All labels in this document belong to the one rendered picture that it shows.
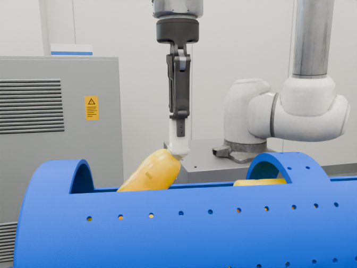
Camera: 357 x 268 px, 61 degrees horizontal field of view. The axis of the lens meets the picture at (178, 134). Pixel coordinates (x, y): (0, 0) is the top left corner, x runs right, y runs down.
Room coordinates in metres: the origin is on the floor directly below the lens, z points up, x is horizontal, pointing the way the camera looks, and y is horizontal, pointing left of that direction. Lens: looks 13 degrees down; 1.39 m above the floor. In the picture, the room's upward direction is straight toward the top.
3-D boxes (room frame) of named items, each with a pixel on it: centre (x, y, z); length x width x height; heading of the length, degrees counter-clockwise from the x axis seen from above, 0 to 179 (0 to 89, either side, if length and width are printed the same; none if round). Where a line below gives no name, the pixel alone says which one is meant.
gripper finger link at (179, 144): (0.53, 0.00, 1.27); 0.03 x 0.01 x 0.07; 97
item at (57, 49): (1.98, 0.68, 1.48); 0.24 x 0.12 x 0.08; 112
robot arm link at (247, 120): (1.07, -0.25, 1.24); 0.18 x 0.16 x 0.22; 61
